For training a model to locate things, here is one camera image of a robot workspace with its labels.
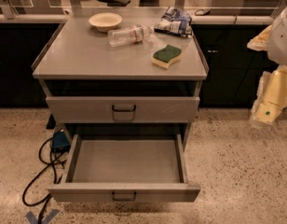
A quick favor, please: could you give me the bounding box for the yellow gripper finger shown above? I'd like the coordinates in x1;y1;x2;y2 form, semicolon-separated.
249;65;287;129
247;25;272;51

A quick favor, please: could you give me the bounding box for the green and yellow sponge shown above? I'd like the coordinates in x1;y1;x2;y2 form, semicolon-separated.
152;45;182;69

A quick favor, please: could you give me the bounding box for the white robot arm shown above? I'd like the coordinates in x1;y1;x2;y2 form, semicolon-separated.
247;6;287;129

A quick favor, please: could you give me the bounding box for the grey metal drawer cabinet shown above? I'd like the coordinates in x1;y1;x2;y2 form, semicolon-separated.
31;7;210;203

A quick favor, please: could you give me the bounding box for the open grey lower drawer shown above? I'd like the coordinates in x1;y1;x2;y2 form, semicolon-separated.
48;134;200;203

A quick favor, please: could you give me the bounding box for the closed grey upper drawer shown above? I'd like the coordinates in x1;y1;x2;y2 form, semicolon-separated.
47;96;199;123

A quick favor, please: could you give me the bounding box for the blue white snack bag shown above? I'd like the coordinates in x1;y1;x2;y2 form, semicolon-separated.
154;7;192;36

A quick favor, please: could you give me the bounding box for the clear plastic water bottle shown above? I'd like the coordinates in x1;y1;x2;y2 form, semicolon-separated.
108;25;154;48

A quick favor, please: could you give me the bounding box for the black office chair armrest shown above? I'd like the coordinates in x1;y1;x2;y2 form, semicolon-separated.
97;0;130;7

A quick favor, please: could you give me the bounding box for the white paper bowl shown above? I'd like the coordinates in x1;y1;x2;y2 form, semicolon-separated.
89;12;122;33

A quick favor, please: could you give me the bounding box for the blue power box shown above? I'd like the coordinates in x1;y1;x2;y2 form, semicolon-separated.
51;131;71;152

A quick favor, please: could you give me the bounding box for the blue floor tape mark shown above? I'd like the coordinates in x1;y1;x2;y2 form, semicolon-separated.
24;208;61;224

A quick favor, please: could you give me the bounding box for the black cable on ledge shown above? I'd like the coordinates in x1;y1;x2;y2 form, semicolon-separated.
194;8;212;17

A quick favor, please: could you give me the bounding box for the black floor cable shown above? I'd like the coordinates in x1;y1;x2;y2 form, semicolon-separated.
21;136;69;224

